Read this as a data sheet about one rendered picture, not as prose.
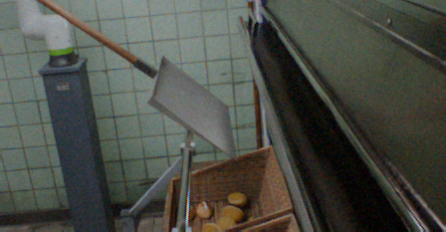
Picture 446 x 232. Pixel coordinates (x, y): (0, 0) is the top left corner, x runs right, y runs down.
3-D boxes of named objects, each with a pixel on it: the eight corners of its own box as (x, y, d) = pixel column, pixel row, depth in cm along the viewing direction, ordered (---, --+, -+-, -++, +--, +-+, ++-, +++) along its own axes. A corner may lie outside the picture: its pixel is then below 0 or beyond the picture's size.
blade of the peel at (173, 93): (146, 103, 165) (151, 97, 164) (158, 59, 217) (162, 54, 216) (236, 161, 174) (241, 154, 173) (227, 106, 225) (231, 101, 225)
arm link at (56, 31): (57, 48, 271) (50, 12, 265) (80, 49, 264) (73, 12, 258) (39, 55, 260) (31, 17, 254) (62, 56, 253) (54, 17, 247)
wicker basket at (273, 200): (277, 196, 242) (274, 142, 233) (299, 272, 189) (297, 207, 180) (173, 207, 241) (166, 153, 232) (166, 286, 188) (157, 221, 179)
